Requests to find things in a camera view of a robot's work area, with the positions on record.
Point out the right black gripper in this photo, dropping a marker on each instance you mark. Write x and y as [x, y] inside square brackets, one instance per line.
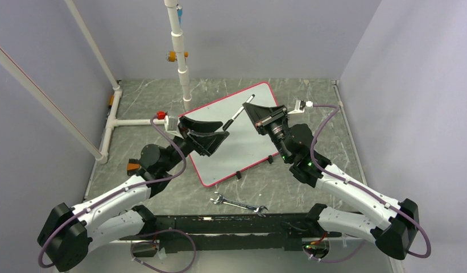
[257, 113]

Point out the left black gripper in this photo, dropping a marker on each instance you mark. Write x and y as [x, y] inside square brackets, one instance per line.
[204, 143]

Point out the black white marker pen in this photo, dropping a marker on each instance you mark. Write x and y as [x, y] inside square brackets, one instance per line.
[237, 113]

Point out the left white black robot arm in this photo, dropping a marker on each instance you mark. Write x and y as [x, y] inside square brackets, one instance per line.
[157, 166]

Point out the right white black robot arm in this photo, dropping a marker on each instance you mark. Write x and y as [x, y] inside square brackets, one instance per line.
[388, 223]

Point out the silver double ended wrench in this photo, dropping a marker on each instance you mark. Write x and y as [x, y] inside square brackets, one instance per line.
[221, 199]

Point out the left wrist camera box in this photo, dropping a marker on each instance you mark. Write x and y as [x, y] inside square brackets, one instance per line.
[170, 122]

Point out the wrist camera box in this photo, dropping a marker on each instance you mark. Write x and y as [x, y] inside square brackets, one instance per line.
[300, 106]
[170, 122]

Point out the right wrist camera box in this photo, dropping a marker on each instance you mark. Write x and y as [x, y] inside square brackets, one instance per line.
[300, 106]

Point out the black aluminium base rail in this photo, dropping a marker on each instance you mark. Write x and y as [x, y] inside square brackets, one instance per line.
[219, 232]

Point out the white pvc pipe frame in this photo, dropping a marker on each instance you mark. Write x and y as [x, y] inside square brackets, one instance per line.
[101, 154]

